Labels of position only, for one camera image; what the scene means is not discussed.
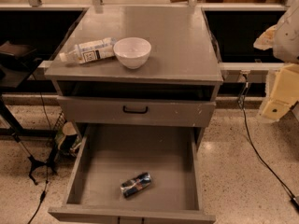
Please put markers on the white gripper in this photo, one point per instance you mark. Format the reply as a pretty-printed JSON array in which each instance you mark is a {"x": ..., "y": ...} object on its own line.
[{"x": 288, "y": 40}]

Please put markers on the blue silver redbull can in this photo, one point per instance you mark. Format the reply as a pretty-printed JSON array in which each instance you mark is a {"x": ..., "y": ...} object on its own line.
[{"x": 136, "y": 184}]

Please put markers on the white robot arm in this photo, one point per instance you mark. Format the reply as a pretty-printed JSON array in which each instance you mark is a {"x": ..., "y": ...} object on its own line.
[{"x": 283, "y": 38}]

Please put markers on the grey drawer cabinet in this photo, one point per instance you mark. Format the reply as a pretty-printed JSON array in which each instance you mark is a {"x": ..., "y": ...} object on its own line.
[{"x": 182, "y": 65}]

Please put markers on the open grey middle drawer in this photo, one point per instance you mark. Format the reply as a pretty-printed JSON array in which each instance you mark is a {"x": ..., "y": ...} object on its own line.
[{"x": 113, "y": 154}]

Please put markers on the closed grey top drawer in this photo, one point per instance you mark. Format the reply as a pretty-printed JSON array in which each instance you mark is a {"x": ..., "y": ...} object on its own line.
[{"x": 161, "y": 112}]

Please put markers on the white ceramic bowl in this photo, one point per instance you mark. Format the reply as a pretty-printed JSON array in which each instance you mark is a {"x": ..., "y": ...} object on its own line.
[{"x": 132, "y": 52}]

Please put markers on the white labelled plastic bottle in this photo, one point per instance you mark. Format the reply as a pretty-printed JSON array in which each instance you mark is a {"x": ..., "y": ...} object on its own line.
[{"x": 90, "y": 51}]

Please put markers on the black device on left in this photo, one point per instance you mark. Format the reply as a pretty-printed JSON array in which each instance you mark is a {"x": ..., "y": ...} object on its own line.
[{"x": 17, "y": 62}]

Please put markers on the black drawer handle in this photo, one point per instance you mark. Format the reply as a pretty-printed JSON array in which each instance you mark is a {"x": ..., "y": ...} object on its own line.
[{"x": 127, "y": 110}]

